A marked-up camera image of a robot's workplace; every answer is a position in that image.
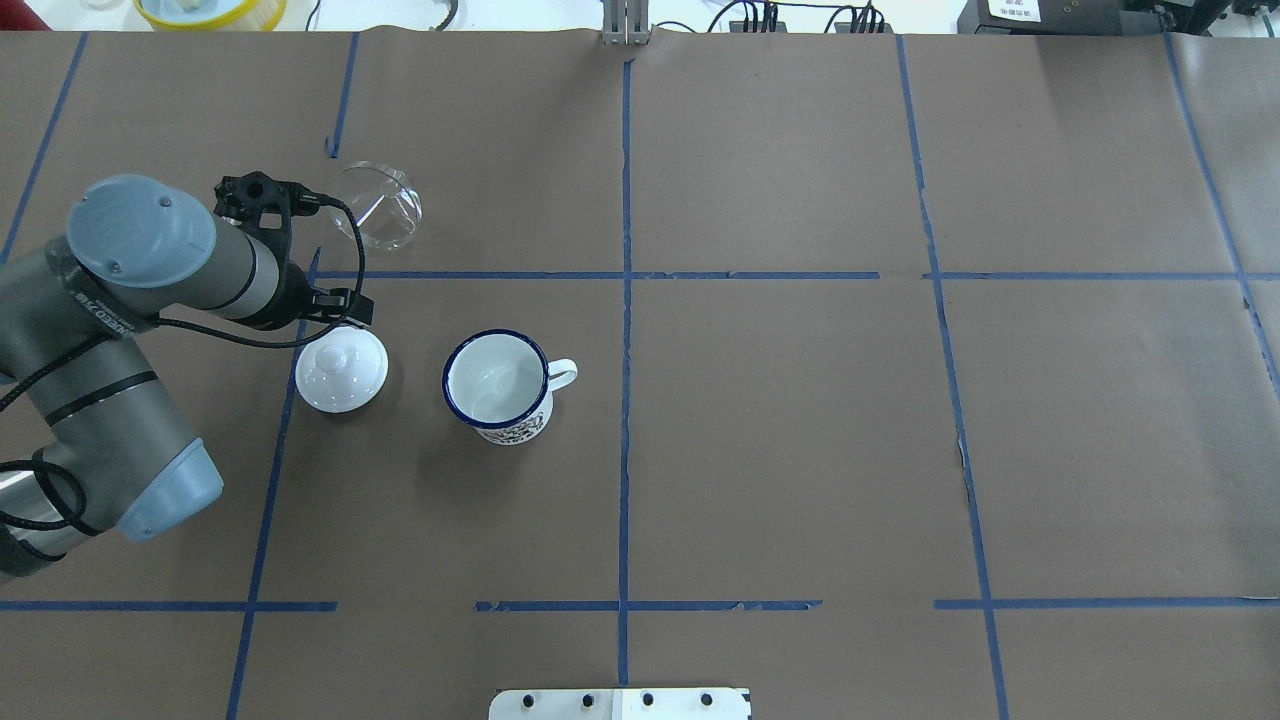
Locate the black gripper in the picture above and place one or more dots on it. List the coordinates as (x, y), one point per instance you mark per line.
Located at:
(291, 298)

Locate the white ceramic lid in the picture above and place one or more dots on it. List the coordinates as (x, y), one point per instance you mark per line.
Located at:
(342, 371)

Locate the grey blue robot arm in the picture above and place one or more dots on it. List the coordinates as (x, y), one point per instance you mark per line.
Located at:
(123, 456)

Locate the white enamel mug blue rim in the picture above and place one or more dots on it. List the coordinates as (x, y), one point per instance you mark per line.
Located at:
(501, 384)

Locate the yellow rimmed bowl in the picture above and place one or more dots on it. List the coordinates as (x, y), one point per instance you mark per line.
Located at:
(212, 16)

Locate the black power strip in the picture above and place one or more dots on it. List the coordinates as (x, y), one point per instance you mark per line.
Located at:
(817, 17)

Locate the black device with label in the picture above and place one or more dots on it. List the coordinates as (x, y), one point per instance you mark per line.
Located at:
(1089, 18)

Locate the grey aluminium post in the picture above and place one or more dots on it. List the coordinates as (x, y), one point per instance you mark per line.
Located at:
(626, 22)

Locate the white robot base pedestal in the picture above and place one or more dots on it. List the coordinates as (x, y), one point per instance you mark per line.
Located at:
(623, 703)

